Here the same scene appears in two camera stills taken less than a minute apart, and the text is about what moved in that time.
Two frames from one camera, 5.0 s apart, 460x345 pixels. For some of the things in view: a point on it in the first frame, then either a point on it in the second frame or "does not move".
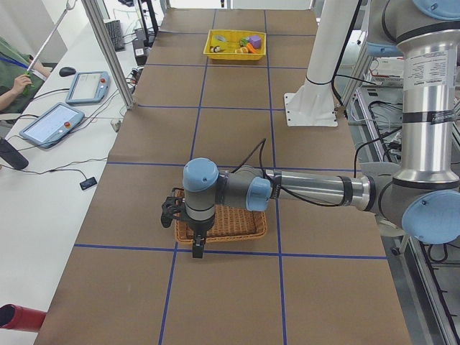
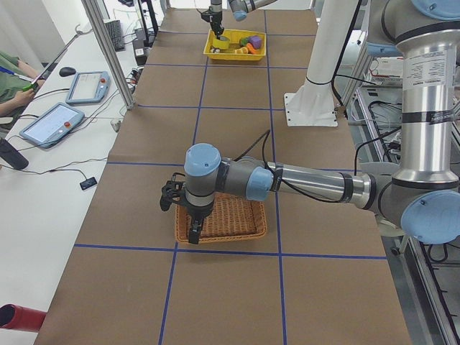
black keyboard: x=115 y=29 does not move
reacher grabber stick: x=29 y=74 -> x=42 y=75
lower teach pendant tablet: x=47 y=129 does not move
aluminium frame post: x=111 y=55 does not move
